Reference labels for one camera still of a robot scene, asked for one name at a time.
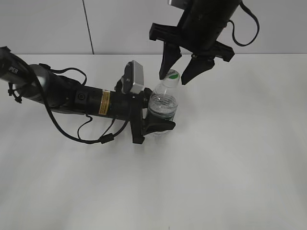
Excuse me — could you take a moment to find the clear cestbon water bottle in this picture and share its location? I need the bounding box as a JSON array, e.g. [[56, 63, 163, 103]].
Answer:
[[147, 81, 179, 138]]

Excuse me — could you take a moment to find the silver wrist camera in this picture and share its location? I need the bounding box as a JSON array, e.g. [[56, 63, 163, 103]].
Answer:
[[167, 0, 190, 10], [120, 60, 144, 94]]

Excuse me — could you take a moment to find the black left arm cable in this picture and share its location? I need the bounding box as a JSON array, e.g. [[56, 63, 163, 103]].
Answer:
[[7, 61, 131, 145]]

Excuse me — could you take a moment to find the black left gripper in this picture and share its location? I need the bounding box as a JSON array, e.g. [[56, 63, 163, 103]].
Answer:
[[109, 88, 176, 144]]

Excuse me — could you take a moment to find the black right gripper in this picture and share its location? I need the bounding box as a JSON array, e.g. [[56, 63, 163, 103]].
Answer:
[[149, 4, 234, 85]]

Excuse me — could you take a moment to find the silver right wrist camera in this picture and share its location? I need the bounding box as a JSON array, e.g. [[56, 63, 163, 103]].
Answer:
[[167, 0, 190, 10]]

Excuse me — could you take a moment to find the white green bottle cap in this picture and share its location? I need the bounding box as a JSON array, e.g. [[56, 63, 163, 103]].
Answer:
[[162, 69, 180, 88]]

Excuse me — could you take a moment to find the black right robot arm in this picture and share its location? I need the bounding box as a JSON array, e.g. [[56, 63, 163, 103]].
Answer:
[[149, 0, 241, 85]]

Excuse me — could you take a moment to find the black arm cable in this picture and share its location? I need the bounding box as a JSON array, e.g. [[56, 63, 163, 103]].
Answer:
[[7, 61, 131, 145], [223, 0, 260, 47]]

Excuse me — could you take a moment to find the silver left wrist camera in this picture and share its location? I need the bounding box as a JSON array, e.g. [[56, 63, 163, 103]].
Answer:
[[120, 60, 144, 94]]

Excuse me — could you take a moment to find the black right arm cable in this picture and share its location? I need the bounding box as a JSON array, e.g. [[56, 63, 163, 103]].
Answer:
[[223, 0, 260, 47]]

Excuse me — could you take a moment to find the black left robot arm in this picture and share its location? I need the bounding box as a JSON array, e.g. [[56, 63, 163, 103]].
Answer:
[[0, 46, 176, 144]]

